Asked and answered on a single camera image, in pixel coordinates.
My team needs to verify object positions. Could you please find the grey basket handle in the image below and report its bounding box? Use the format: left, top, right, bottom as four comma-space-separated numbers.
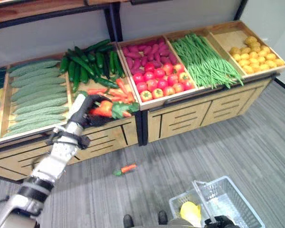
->
192, 180, 218, 224

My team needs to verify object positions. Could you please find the dark right robot foot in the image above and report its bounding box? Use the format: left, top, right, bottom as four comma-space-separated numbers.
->
158, 210, 169, 225

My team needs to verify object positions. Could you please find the wooden potato tray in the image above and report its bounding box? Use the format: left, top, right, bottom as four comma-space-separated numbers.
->
206, 20, 285, 79

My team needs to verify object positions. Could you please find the wooden display stand base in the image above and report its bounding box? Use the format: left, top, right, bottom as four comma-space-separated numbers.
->
0, 116, 139, 181
147, 78, 274, 143

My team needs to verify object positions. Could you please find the orange carrot with green leaves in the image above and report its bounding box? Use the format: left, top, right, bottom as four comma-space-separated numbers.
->
88, 100, 140, 119

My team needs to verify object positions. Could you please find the wooden bitter gourd tray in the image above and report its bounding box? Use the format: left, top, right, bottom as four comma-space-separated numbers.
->
0, 56, 73, 141

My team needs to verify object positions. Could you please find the dark robot foot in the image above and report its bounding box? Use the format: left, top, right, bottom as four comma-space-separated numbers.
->
158, 210, 169, 225
123, 214, 135, 228

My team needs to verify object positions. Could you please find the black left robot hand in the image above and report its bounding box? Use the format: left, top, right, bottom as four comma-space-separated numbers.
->
66, 94, 113, 130

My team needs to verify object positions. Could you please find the pale green bitter gourd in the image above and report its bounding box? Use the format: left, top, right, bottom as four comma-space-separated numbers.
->
10, 76, 67, 88
8, 118, 67, 132
8, 60, 60, 73
9, 67, 62, 78
14, 105, 70, 116
13, 97, 69, 111
11, 92, 68, 105
10, 84, 67, 102
3, 123, 63, 138
14, 114, 67, 122

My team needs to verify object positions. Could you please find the wooden cucumber and carrot tray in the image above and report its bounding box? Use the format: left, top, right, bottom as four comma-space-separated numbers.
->
65, 42, 141, 121

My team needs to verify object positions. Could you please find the red tomato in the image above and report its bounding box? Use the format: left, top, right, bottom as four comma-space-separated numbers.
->
153, 68, 166, 80
133, 73, 144, 85
178, 72, 190, 84
163, 85, 176, 97
146, 79, 158, 92
143, 71, 155, 82
162, 63, 174, 76
152, 88, 164, 100
173, 63, 186, 74
167, 74, 180, 86
182, 79, 195, 91
144, 62, 156, 73
136, 82, 149, 94
157, 79, 169, 91
140, 90, 153, 103
172, 82, 185, 94

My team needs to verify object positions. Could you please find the green bean pile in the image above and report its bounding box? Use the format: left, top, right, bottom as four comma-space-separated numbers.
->
170, 32, 244, 90

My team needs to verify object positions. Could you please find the grey plastic shopping basket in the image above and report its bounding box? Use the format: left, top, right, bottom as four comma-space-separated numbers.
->
168, 175, 266, 228

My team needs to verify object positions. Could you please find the yellow bell pepper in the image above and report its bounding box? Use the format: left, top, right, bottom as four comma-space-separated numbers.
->
180, 201, 202, 227

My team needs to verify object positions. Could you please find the wooden green bean tray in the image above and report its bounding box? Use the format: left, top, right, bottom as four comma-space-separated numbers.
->
163, 27, 246, 91

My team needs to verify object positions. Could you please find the wooden shelf board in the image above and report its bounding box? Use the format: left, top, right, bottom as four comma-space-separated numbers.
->
0, 0, 133, 31

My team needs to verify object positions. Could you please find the small orange carrot with leaves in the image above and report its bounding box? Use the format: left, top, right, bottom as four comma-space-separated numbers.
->
113, 163, 138, 177

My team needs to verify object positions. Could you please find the black stand corner post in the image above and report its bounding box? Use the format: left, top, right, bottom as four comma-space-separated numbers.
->
133, 108, 150, 147

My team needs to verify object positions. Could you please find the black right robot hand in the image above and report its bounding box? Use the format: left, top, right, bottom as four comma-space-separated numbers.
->
204, 215, 240, 228

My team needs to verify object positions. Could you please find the dark left robot foot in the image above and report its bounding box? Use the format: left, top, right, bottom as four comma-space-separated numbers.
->
123, 214, 135, 228

